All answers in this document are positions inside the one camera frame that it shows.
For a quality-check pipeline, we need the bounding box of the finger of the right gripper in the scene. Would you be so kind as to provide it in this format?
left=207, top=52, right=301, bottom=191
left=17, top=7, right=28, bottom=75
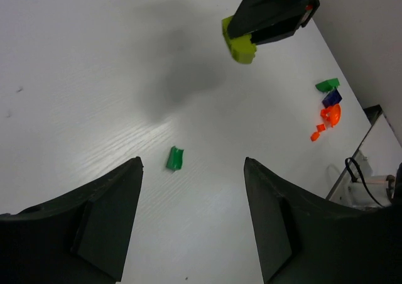
left=227, top=0, right=320, bottom=45

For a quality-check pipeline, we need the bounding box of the blue lego brick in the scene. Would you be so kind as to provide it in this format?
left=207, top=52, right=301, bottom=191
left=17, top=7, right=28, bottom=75
left=322, top=89, right=342, bottom=108

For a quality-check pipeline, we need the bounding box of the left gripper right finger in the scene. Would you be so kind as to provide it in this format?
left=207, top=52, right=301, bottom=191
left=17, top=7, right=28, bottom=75
left=244, top=158, right=401, bottom=283

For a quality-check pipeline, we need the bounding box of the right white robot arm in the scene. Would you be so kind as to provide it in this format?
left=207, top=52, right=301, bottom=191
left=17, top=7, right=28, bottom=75
left=222, top=0, right=401, bottom=209

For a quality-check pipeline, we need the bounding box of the small green lego piece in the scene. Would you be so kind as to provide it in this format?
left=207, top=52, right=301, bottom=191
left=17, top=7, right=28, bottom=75
left=166, top=146, right=184, bottom=172

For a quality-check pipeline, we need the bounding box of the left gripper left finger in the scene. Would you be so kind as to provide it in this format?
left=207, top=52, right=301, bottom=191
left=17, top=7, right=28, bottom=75
left=1, top=157, right=143, bottom=283

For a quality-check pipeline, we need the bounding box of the orange round lego piece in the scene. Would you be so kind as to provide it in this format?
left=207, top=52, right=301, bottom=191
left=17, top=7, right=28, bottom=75
left=320, top=104, right=342, bottom=128

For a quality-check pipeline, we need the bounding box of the lime green lego brick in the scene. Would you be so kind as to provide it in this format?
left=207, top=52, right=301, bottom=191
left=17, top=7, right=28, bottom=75
left=222, top=16, right=257, bottom=65

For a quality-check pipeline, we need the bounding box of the dark green lego brick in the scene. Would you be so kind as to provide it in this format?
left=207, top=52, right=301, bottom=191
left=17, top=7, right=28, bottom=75
left=315, top=78, right=340, bottom=93

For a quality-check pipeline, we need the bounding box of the small orange lego piece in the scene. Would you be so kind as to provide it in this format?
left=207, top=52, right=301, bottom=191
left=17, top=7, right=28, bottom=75
left=310, top=131, right=320, bottom=141

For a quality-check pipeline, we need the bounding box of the small orange lego stud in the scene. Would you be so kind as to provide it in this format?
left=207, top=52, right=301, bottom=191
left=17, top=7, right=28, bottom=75
left=317, top=124, right=326, bottom=132

